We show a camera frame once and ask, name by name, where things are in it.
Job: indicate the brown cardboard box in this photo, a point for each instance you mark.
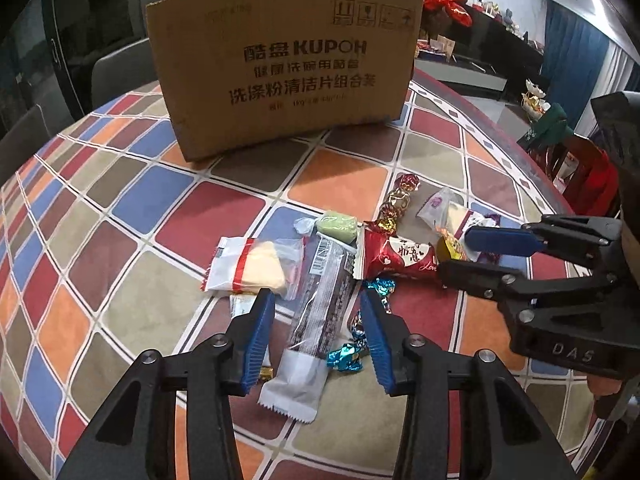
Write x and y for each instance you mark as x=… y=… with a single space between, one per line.
x=280 y=60

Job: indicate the yellow candy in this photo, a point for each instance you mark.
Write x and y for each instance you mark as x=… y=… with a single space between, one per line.
x=450 y=249

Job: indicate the purple foil candy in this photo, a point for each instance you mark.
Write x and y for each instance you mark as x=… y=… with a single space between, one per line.
x=489 y=259

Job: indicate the grey dining chair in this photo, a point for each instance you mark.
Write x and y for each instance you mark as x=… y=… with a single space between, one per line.
x=120 y=75
x=25 y=135

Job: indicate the red heart candy packet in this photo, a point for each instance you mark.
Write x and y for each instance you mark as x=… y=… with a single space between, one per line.
x=400 y=257

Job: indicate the green mochi packet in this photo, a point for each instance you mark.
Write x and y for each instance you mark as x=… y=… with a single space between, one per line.
x=335 y=225

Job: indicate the red bow balloon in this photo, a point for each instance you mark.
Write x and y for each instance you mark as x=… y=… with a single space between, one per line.
x=445 y=0

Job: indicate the person's right hand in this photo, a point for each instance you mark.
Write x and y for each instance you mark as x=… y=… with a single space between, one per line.
x=605 y=387

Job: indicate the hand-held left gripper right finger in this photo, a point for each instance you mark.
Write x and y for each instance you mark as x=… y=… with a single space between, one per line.
x=377 y=345

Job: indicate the red gold foil candy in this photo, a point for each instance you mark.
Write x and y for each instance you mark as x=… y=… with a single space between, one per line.
x=395 y=205

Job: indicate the gift basket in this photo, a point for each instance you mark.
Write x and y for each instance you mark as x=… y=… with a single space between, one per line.
x=534 y=100

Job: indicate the blue curtain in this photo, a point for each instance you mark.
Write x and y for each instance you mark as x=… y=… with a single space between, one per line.
x=580 y=50

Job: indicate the blue silver foil candy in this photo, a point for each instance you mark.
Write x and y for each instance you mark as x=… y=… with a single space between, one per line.
x=357 y=330

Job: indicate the clear purple-label cake packet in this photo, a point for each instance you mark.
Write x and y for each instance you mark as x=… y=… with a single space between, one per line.
x=445 y=212

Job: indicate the black cabinet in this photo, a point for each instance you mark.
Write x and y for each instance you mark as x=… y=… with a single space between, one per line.
x=500 y=35

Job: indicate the dark glass sliding door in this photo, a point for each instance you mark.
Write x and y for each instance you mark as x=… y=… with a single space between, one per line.
x=90 y=10

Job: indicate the red bag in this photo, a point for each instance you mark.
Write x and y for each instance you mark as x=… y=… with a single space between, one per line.
x=595 y=175

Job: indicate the green bag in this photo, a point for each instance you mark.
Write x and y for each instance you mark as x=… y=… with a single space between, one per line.
x=545 y=127

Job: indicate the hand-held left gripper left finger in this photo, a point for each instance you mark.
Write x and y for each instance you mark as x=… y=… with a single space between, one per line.
x=252 y=345

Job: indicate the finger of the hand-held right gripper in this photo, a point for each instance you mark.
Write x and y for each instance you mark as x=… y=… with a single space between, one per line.
x=475 y=280
x=500 y=240

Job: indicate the low grey bench cabinet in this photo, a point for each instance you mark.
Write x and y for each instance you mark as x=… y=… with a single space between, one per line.
x=460 y=70

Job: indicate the long clear dark bar packet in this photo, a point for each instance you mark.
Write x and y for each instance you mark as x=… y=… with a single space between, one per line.
x=320 y=305

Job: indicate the white red-striped cake packet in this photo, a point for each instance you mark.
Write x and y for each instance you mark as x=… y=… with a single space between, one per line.
x=250 y=265

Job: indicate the small white snack packet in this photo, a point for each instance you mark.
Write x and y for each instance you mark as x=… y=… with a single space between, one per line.
x=241 y=305

